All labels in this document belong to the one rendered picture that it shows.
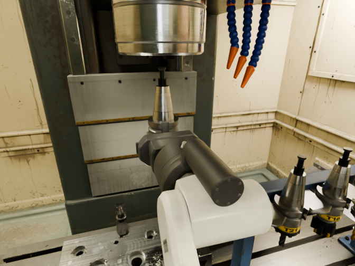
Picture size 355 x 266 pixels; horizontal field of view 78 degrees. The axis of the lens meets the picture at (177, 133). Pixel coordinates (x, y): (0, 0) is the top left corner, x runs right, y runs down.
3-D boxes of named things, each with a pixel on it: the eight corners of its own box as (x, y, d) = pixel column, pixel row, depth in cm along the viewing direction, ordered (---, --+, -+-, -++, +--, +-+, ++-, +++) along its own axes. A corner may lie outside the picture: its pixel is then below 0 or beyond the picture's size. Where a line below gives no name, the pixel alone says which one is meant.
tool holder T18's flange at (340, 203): (327, 190, 51) (329, 181, 50) (355, 206, 46) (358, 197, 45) (308, 197, 49) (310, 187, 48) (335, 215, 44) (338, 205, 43)
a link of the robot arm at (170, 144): (198, 117, 43) (228, 141, 33) (197, 161, 47) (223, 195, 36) (133, 124, 40) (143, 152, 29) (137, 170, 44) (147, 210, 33)
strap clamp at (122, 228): (131, 256, 69) (127, 219, 63) (120, 259, 68) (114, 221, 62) (127, 225, 81) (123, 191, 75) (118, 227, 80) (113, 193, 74)
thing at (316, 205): (336, 212, 43) (337, 209, 43) (315, 217, 42) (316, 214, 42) (308, 191, 50) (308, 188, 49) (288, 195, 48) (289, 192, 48)
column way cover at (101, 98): (193, 181, 107) (197, 71, 87) (89, 199, 94) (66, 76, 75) (190, 176, 111) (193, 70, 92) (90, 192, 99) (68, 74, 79)
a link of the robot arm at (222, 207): (221, 195, 36) (265, 253, 26) (157, 205, 33) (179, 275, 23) (230, 130, 32) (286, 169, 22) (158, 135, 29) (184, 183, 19)
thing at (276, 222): (290, 224, 41) (291, 220, 40) (266, 230, 39) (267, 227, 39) (266, 200, 47) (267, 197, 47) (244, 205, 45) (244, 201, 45)
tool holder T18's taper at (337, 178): (330, 183, 49) (338, 157, 47) (351, 195, 46) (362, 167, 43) (317, 188, 48) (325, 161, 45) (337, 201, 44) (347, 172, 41)
